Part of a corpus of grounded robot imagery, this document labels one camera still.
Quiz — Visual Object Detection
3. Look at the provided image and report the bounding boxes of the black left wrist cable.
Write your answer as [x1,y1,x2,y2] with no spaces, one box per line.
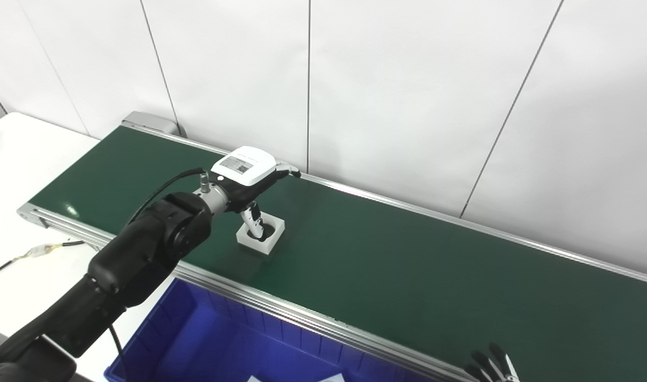
[109,168,211,382]

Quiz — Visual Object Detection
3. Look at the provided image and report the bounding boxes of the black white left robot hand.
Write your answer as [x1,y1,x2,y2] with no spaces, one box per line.
[209,146,302,240]

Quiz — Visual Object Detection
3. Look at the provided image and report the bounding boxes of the grey conveyor motor housing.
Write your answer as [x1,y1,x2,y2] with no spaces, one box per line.
[121,111,182,137]

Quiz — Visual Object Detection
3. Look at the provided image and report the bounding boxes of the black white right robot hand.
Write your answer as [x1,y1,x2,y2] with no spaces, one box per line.
[464,342,520,382]

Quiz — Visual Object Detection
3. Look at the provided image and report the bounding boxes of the green conveyor belt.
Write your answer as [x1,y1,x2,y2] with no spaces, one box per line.
[17,125,647,382]

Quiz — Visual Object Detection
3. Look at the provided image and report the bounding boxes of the large blue plastic bin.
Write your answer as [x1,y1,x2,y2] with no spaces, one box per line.
[103,279,441,382]

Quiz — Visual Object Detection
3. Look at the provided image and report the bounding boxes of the thin cable with yellow connector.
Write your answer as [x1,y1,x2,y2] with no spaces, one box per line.
[0,240,85,282]

